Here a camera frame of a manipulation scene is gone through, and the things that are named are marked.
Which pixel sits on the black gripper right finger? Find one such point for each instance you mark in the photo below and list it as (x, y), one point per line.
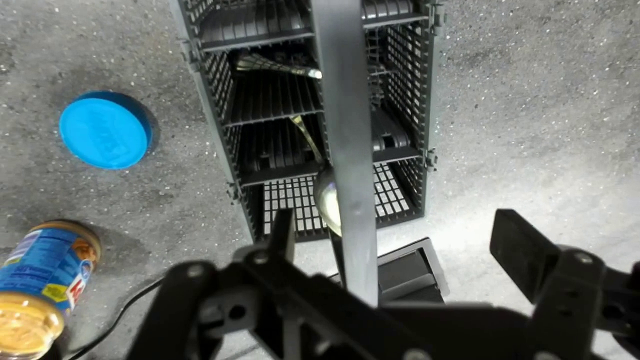
(523, 253)

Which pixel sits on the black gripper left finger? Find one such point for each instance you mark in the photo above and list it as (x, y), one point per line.
(283, 238)

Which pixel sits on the grey utensil holder basket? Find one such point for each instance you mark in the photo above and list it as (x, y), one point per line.
(360, 77)

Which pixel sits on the metal spoon in holder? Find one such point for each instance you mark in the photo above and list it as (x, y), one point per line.
(325, 190)

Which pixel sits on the small dark grey box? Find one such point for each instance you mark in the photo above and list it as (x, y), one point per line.
(411, 273)

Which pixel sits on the blue plastic jar lid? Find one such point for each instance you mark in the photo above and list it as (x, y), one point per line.
(108, 130)

